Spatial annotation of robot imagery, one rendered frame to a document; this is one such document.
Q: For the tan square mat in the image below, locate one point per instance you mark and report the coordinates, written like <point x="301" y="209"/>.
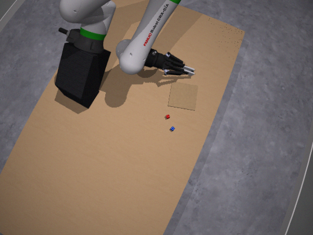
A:
<point x="183" y="95"/>

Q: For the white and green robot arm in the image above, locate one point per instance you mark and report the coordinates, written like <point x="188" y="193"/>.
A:
<point x="95" y="17"/>

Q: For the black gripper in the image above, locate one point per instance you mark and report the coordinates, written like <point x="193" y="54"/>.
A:
<point x="173" y="63"/>

